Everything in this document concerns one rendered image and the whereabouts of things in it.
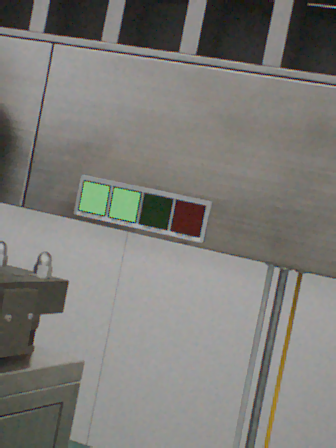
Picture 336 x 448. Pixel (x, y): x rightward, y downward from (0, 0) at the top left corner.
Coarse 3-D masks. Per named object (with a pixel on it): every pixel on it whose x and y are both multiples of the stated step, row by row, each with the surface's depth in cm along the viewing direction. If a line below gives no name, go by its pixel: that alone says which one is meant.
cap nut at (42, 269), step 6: (42, 252) 189; (48, 252) 189; (42, 258) 188; (48, 258) 189; (36, 264) 189; (42, 264) 188; (48, 264) 189; (36, 270) 189; (42, 270) 188; (48, 270) 189; (42, 276) 188; (48, 276) 189
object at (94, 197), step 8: (88, 184) 186; (96, 184) 186; (88, 192) 186; (96, 192) 186; (104, 192) 185; (88, 200) 186; (96, 200) 186; (104, 200) 185; (80, 208) 187; (88, 208) 186; (96, 208) 186; (104, 208) 185
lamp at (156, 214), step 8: (144, 200) 182; (152, 200) 181; (160, 200) 181; (168, 200) 180; (144, 208) 182; (152, 208) 181; (160, 208) 181; (168, 208) 180; (144, 216) 182; (152, 216) 181; (160, 216) 180; (168, 216) 180; (152, 224) 181; (160, 224) 180
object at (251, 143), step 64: (0, 64) 196; (64, 64) 190; (128, 64) 185; (0, 128) 195; (64, 128) 190; (128, 128) 184; (192, 128) 179; (256, 128) 175; (320, 128) 170; (0, 192) 195; (64, 192) 189; (192, 192) 179; (256, 192) 174; (320, 192) 170; (256, 256) 174; (320, 256) 170
